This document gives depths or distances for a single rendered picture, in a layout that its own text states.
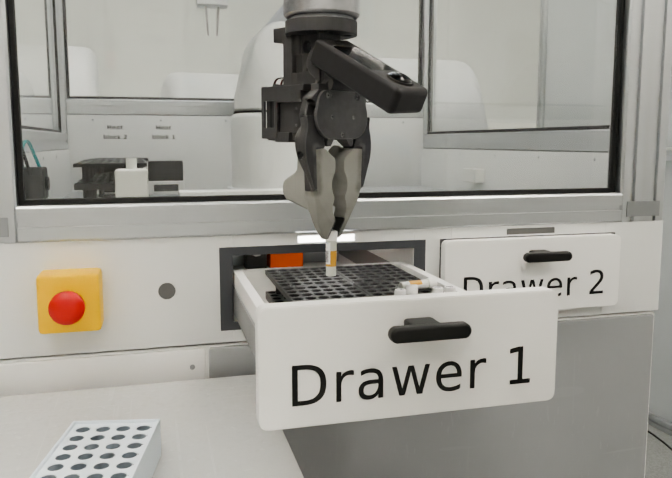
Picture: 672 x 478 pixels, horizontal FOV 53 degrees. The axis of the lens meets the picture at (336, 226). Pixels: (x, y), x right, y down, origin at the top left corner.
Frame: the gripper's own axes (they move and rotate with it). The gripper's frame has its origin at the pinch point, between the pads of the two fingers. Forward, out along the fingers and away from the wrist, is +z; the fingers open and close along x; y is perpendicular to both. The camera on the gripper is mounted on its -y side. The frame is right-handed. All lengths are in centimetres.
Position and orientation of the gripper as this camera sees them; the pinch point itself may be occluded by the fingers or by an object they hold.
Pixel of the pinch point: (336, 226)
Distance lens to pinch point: 67.9
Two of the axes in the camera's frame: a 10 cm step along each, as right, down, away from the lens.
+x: -6.9, 0.9, -7.2
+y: -7.2, -0.9, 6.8
